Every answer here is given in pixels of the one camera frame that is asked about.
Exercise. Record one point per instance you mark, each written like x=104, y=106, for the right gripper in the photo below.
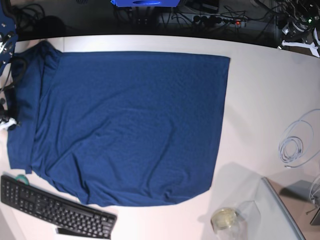
x=7, y=120

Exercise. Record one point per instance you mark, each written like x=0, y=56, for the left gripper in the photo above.
x=298, y=36

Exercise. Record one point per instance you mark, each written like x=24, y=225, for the blue t-shirt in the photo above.
x=120, y=128

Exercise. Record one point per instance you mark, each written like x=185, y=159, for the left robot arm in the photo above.
x=302, y=25

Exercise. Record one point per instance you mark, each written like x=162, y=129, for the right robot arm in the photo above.
x=8, y=40

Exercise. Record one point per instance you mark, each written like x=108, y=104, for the green tape roll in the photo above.
x=22, y=178

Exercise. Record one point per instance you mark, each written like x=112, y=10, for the black power strip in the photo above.
x=211, y=21

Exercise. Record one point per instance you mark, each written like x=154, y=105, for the black keyboard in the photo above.
x=81, y=220

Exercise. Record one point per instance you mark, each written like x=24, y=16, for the blue box at top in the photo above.
x=145, y=3

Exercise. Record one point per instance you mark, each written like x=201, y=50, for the grey metal stand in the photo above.
x=302, y=199

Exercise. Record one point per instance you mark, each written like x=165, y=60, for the clear glass jar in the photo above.
x=240, y=222

